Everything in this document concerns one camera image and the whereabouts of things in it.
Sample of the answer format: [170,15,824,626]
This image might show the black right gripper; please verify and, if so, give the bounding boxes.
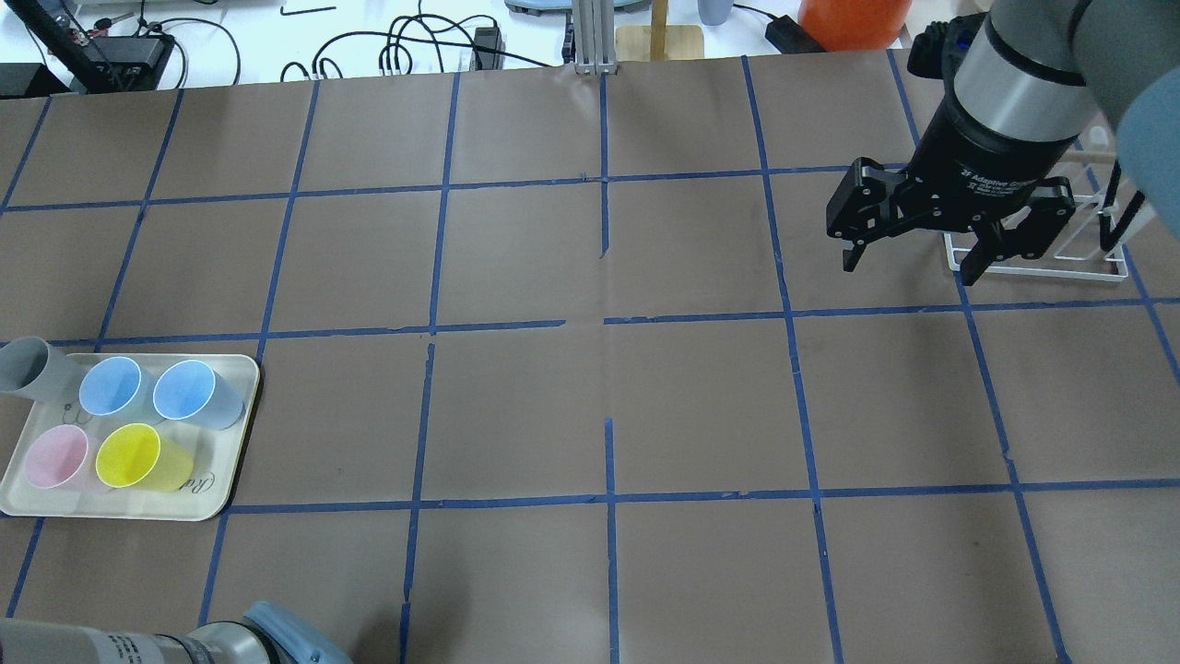
[825,97,1089,285]

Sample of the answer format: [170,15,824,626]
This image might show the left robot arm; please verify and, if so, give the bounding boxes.
[1,601,350,663]

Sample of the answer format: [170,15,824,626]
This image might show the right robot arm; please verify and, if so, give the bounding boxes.
[826,1,1179,285]

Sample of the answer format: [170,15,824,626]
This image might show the blue-grey cup on desk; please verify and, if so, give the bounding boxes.
[697,0,735,27]

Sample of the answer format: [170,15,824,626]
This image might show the light blue cup far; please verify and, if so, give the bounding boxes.
[152,359,245,432]

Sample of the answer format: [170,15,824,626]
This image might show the yellow plastic cup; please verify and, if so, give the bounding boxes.
[96,423,195,494]

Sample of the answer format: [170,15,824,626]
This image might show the light blue cup near grey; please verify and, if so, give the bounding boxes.
[77,356,164,425]

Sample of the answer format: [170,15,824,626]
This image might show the pink plastic cup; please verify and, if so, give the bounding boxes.
[24,425,110,494]

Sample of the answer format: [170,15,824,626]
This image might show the grey plastic cup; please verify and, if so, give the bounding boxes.
[1,337,89,405]

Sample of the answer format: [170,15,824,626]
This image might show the orange bucket with lid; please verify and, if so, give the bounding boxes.
[797,1,912,52]

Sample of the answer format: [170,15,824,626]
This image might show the black power adapter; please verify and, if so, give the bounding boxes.
[763,14,827,54]

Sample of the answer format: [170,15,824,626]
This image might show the wooden mug tree stand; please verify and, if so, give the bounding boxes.
[614,1,704,63]

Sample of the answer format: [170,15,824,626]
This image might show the cream plastic tray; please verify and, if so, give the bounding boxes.
[1,353,261,521]

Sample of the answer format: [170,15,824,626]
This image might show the black box on desk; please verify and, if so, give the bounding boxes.
[81,34,176,91]

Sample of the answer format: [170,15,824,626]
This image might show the aluminium frame post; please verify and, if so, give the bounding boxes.
[572,0,617,75]

